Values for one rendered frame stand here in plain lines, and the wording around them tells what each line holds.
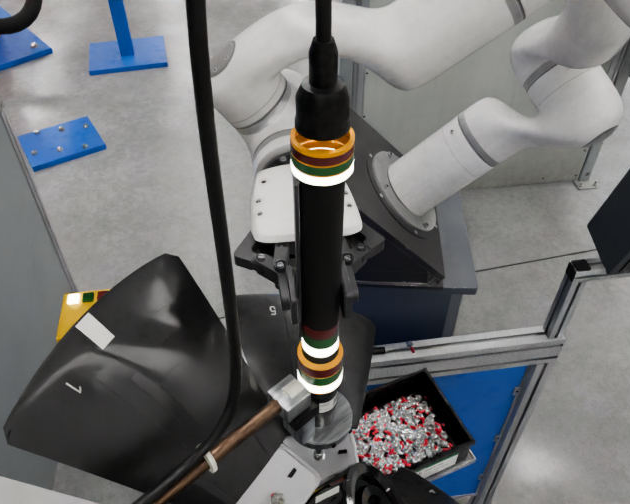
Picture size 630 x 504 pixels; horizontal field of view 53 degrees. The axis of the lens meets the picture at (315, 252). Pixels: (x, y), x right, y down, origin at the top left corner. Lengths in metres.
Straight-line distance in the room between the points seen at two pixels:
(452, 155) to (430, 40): 0.57
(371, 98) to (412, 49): 1.93
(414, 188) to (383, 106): 1.40
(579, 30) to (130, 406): 0.73
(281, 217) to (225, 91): 0.15
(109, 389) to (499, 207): 2.52
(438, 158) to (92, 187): 2.19
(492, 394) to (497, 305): 1.09
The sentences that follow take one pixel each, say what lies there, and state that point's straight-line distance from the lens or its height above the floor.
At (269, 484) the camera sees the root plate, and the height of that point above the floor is 1.26.
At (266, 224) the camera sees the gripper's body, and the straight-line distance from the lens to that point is 0.57.
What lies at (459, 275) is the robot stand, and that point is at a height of 0.93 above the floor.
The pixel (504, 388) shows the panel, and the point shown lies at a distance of 1.49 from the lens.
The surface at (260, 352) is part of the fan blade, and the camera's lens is 0.85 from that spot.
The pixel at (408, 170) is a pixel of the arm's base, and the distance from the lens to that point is 1.24.
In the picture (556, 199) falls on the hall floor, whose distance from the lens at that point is 3.10.
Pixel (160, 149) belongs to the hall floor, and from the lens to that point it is 3.29.
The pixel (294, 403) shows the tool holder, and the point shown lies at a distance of 0.60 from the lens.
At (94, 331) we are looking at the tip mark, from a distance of 0.61.
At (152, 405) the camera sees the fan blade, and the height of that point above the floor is 1.36.
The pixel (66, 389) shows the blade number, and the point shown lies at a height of 1.40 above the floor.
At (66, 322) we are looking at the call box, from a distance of 1.10.
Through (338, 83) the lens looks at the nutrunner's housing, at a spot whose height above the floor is 1.67.
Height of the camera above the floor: 1.87
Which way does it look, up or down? 45 degrees down
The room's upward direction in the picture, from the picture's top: straight up
